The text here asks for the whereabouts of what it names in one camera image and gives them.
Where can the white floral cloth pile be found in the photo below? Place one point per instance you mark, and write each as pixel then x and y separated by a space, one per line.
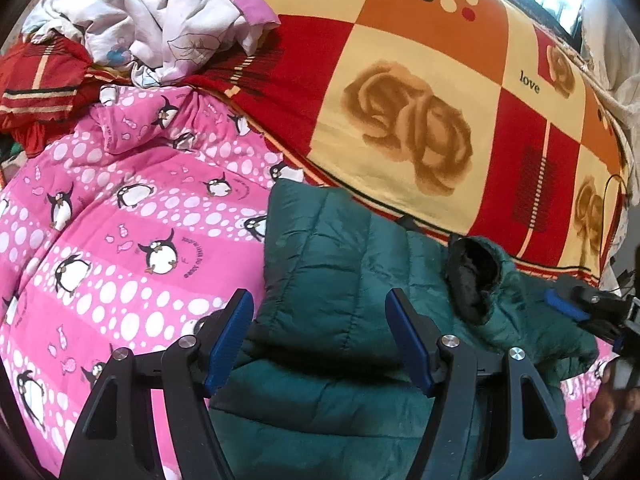
pixel 150 20

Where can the pink penguin blanket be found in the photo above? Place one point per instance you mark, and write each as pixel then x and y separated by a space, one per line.
pixel 125 260

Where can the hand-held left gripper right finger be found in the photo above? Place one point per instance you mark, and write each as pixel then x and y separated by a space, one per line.
pixel 410 345

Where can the person's right hand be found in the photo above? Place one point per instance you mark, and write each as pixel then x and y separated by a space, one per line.
pixel 602 410

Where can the red orange rose blanket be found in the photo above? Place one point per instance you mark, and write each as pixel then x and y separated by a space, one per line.
pixel 425 60

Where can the red striped cloth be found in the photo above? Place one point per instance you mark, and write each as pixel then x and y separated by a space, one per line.
pixel 40 77

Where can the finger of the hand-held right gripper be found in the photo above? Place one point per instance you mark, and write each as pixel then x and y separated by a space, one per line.
pixel 577 287
pixel 565 305

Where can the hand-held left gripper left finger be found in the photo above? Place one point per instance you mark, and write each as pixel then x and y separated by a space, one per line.
pixel 227 340

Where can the green puffer jacket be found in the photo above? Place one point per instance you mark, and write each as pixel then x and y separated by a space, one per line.
pixel 325 260

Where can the beige curtain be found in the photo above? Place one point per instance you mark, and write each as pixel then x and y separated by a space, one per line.
pixel 612 60

